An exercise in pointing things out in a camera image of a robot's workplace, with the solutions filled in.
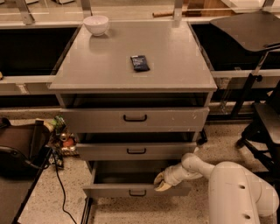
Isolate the grey middle drawer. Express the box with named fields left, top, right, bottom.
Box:
left=77, top=143, right=197, bottom=161

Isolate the wooden stick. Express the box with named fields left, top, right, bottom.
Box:
left=152, top=11, right=173, bottom=18

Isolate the black chair on right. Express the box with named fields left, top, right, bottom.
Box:
left=235, top=81, right=280, bottom=193

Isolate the grey drawer cabinet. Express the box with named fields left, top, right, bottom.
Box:
left=48, top=20, right=218, bottom=165

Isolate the grey top drawer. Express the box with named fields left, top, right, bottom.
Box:
left=61, top=108, right=209, bottom=133

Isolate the black office chair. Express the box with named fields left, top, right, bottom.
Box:
left=0, top=118, right=51, bottom=224

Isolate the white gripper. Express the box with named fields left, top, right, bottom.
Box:
left=154, top=165, right=185, bottom=192

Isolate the white bowl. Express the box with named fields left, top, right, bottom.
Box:
left=83, top=15, right=109, bottom=36

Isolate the black side table stand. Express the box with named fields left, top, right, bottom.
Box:
left=210, top=10, right=280, bottom=118

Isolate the black cable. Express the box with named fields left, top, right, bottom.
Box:
left=51, top=151, right=77, bottom=224

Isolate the grey drawer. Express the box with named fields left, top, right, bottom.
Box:
left=77, top=143, right=197, bottom=161
left=83, top=160, right=191, bottom=198
left=61, top=108, right=209, bottom=133

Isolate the grey bottom drawer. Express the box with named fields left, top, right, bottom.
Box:
left=83, top=160, right=191, bottom=198

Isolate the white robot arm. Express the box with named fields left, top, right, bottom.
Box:
left=154, top=153, right=279, bottom=224

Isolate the dark blue snack packet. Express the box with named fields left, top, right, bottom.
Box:
left=130, top=55, right=150, bottom=72

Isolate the pile of colourful toys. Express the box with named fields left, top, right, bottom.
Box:
left=44, top=115, right=78, bottom=169

